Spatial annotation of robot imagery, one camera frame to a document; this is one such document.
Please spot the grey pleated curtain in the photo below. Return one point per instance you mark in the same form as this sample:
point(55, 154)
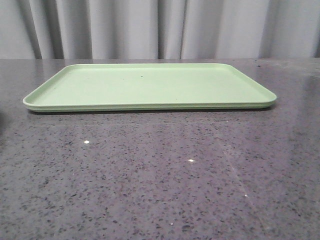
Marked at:
point(159, 29)

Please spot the light green plastic tray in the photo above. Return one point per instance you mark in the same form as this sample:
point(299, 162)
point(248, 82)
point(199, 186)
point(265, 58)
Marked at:
point(148, 86)

